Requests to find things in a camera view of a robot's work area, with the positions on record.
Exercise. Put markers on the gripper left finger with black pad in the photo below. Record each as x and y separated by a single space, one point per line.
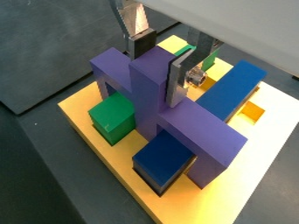
139 35

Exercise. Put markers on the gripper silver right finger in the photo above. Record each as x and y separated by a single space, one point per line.
187 69

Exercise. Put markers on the purple E-shaped block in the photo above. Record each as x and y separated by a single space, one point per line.
179 130

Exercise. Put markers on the yellow slotted board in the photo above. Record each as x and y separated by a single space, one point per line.
264 120

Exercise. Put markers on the green long bar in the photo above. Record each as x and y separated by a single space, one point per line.
115 116

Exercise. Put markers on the blue long bar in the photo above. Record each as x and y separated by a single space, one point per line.
218 116

